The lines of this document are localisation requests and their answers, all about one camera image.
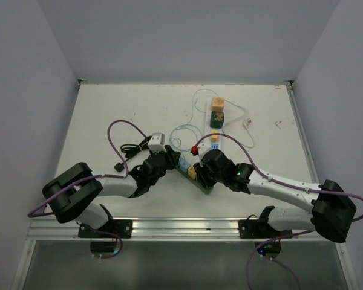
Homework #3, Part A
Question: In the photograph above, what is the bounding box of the green power strip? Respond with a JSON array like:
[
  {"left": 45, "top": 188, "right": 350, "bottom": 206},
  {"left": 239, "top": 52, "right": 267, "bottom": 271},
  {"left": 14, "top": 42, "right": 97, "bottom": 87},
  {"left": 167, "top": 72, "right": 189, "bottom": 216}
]
[{"left": 176, "top": 159, "right": 213, "bottom": 195}]

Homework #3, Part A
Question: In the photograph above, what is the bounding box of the light blue USB charger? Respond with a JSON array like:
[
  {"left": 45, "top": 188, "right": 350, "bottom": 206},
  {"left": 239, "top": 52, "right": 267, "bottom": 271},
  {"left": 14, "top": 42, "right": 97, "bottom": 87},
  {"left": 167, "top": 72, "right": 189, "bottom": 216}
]
[{"left": 179, "top": 159, "right": 191, "bottom": 173}]

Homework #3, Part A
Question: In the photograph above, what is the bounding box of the yellow USB charger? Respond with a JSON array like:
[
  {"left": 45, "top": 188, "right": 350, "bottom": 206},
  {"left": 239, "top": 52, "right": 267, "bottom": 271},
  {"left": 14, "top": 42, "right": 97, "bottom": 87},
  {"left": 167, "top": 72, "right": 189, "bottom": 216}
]
[{"left": 187, "top": 166, "right": 197, "bottom": 180}]

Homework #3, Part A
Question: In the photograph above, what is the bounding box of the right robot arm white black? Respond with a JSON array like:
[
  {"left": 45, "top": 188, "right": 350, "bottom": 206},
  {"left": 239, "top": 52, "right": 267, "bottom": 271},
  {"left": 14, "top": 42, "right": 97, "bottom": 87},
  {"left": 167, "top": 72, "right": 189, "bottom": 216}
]
[{"left": 194, "top": 149, "right": 356, "bottom": 243}]

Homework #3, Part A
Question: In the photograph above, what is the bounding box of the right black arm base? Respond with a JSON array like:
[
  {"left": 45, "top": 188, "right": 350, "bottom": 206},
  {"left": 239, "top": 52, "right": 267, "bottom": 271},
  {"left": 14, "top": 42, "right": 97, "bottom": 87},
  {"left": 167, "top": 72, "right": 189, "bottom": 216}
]
[{"left": 238, "top": 214, "right": 293, "bottom": 239}]

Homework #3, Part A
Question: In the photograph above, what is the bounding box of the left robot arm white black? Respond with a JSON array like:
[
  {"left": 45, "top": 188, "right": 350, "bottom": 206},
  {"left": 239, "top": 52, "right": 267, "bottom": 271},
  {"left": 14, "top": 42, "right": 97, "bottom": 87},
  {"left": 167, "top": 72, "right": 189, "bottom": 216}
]
[{"left": 42, "top": 145, "right": 181, "bottom": 237}]

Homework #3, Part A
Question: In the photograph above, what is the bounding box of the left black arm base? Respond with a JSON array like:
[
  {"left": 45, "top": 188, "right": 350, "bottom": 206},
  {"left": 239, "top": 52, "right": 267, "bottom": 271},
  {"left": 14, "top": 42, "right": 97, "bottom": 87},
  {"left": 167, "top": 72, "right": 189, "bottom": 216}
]
[{"left": 78, "top": 219, "right": 133, "bottom": 239}]

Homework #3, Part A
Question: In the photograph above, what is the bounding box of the small yellow plug on strip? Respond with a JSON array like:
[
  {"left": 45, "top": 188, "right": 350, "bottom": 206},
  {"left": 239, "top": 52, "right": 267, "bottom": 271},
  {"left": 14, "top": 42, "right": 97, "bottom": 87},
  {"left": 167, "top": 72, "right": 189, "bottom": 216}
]
[{"left": 210, "top": 130, "right": 219, "bottom": 143}]

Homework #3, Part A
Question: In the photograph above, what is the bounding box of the white three-pin plug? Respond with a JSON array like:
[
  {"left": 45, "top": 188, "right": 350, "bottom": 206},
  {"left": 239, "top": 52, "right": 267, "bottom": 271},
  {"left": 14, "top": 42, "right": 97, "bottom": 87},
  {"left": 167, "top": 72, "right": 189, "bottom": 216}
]
[{"left": 243, "top": 118, "right": 252, "bottom": 129}]

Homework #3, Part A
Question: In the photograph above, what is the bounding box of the orange cube socket adapter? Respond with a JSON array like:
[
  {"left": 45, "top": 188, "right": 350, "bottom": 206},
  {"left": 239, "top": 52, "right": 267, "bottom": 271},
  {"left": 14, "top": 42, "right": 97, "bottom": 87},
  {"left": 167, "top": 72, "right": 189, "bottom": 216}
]
[{"left": 211, "top": 97, "right": 225, "bottom": 112}]

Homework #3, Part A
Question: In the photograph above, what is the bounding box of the white power strip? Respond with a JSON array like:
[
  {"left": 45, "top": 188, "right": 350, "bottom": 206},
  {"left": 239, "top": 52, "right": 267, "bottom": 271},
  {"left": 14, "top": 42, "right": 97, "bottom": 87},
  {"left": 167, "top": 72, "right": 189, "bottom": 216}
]
[{"left": 204, "top": 97, "right": 224, "bottom": 149}]

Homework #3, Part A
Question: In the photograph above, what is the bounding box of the dark green cube adapter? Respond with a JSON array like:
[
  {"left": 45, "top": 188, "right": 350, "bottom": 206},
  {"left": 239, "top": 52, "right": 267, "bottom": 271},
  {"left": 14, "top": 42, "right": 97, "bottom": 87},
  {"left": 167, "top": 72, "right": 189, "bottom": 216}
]
[{"left": 209, "top": 111, "right": 224, "bottom": 129}]

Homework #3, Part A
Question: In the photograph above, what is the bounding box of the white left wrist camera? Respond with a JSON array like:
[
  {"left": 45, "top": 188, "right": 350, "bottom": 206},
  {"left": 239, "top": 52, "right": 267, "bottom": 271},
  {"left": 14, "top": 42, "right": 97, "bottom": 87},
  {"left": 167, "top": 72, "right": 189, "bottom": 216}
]
[{"left": 148, "top": 132, "right": 166, "bottom": 152}]

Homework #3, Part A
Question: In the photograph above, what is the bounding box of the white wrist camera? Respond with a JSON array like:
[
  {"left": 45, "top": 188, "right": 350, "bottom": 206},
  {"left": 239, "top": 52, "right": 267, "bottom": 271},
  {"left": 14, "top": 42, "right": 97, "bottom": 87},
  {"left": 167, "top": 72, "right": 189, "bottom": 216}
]
[
  {"left": 190, "top": 144, "right": 205, "bottom": 157},
  {"left": 148, "top": 132, "right": 166, "bottom": 152}
]

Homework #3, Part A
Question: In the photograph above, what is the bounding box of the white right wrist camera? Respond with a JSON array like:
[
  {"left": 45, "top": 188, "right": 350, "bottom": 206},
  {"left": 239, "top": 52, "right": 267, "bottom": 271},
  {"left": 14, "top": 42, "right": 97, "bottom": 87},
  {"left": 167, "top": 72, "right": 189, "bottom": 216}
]
[{"left": 190, "top": 144, "right": 205, "bottom": 157}]

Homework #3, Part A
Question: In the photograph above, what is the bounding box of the black power cord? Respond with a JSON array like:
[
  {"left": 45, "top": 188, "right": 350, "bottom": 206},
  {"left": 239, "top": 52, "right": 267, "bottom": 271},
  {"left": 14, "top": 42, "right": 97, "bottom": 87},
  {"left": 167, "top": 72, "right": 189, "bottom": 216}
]
[{"left": 113, "top": 135, "right": 154, "bottom": 173}]

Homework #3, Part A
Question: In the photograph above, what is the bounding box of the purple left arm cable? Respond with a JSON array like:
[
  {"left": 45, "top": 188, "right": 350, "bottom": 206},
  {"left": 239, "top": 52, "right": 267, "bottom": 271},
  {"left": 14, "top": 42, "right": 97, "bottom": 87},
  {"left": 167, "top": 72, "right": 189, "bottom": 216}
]
[{"left": 27, "top": 120, "right": 154, "bottom": 218}]

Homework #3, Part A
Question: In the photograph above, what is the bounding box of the light blue charging cable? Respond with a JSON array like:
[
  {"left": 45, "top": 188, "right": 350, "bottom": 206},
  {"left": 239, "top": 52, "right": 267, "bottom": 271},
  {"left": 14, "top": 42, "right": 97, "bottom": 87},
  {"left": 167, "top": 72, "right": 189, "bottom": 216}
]
[{"left": 168, "top": 89, "right": 218, "bottom": 161}]

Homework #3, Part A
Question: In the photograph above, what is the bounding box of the aluminium mounting rail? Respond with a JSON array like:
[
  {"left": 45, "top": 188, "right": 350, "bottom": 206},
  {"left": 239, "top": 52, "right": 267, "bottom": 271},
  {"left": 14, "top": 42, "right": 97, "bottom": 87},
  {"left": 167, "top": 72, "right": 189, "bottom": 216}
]
[{"left": 27, "top": 216, "right": 345, "bottom": 242}]

